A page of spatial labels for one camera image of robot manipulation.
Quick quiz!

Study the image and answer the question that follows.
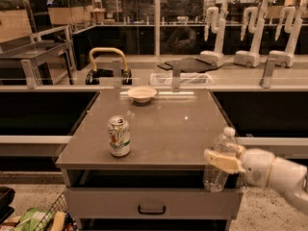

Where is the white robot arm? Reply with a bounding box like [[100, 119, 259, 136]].
[[204, 144, 308, 215]]

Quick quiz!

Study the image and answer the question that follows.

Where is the wooden planter box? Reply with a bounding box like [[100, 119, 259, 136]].
[[48, 6, 92, 25]]

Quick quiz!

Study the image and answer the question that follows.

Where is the grey metal side table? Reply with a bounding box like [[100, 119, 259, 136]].
[[0, 40, 75, 86]]

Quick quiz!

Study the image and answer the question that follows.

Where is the wire basket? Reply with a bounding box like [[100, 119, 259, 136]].
[[33, 193, 78, 231]]

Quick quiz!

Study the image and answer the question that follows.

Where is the green white soda can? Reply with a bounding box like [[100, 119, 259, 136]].
[[108, 115, 131, 157]]

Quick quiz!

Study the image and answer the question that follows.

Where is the clear plastic water bottle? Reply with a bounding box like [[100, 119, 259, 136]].
[[203, 127, 238, 193]]

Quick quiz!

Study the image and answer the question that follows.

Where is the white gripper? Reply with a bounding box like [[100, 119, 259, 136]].
[[204, 142, 275, 188]]

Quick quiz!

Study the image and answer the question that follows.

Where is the white background robot right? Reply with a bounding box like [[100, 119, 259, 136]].
[[269, 0, 308, 68]]

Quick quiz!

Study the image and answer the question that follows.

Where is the white background robot middle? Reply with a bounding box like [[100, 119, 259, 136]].
[[234, 0, 276, 67]]

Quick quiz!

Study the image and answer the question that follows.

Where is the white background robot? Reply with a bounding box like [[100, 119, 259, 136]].
[[269, 0, 308, 68], [234, 0, 276, 67], [197, 0, 235, 68]]

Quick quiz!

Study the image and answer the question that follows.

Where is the white bowl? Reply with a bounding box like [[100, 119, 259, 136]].
[[127, 86, 157, 103]]

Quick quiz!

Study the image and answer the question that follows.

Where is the grey drawer with black handle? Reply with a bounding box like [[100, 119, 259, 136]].
[[64, 188, 243, 219]]

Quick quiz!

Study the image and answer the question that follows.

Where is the clear plastic bin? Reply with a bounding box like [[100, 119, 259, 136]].
[[149, 73, 215, 86]]

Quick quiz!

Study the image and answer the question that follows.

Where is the green snack bag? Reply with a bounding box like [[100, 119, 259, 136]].
[[13, 208, 53, 231]]

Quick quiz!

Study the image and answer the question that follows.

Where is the black floor mat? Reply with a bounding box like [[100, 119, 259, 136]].
[[157, 57, 218, 73]]

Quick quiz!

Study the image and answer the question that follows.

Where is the grey counter cabinet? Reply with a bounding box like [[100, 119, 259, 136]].
[[56, 90, 241, 231]]

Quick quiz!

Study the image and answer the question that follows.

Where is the white background robot left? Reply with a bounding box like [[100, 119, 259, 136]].
[[197, 0, 235, 68]]

